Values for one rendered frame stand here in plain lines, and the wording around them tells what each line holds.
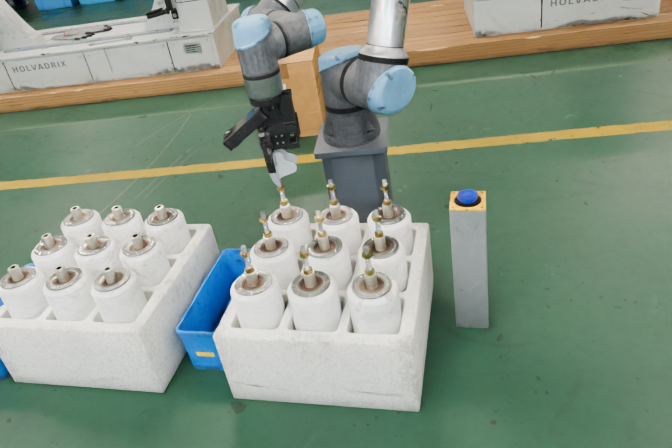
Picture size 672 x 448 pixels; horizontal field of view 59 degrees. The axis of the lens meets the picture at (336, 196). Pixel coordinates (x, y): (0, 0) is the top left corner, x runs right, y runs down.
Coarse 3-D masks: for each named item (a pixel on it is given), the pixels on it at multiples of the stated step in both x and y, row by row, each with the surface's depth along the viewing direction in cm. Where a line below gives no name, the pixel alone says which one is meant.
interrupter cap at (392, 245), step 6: (372, 240) 122; (390, 240) 121; (396, 240) 121; (372, 246) 121; (390, 246) 120; (396, 246) 119; (372, 252) 119; (378, 252) 119; (384, 252) 118; (390, 252) 118; (396, 252) 118; (372, 258) 117; (378, 258) 117; (384, 258) 117
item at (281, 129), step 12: (288, 96) 119; (264, 108) 121; (276, 108) 121; (288, 108) 121; (276, 120) 122; (288, 120) 122; (264, 132) 122; (276, 132) 121; (288, 132) 122; (300, 132) 129; (276, 144) 124; (288, 144) 124
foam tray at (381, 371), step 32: (416, 224) 138; (352, 256) 131; (416, 256) 128; (416, 288) 119; (224, 320) 119; (288, 320) 116; (416, 320) 112; (224, 352) 117; (256, 352) 115; (288, 352) 113; (320, 352) 112; (352, 352) 110; (384, 352) 108; (416, 352) 112; (256, 384) 121; (288, 384) 118; (320, 384) 116; (352, 384) 115; (384, 384) 113; (416, 384) 111
